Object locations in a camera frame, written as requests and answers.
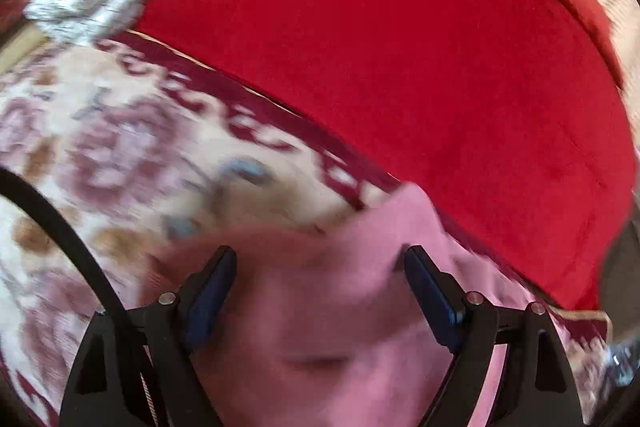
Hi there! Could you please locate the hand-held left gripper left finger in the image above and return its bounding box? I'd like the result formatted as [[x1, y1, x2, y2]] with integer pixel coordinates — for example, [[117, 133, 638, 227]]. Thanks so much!
[[60, 245, 237, 427]]

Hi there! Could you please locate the red sofa cover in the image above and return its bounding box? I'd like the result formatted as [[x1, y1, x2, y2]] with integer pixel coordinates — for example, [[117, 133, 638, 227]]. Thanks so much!
[[122, 0, 636, 313]]

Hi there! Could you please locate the pink zip jacket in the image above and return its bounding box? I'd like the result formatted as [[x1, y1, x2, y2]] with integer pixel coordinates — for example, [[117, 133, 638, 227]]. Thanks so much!
[[140, 182, 571, 427]]

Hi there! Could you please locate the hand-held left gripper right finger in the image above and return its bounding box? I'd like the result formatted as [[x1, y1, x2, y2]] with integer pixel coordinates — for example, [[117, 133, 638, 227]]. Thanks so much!
[[403, 245, 583, 427]]

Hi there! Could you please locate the floral plush blanket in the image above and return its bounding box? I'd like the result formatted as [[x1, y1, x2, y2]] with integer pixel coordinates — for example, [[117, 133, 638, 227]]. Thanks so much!
[[0, 32, 613, 427]]

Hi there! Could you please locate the black cable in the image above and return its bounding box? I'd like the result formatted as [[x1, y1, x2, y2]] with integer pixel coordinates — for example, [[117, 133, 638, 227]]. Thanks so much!
[[0, 167, 132, 323]]

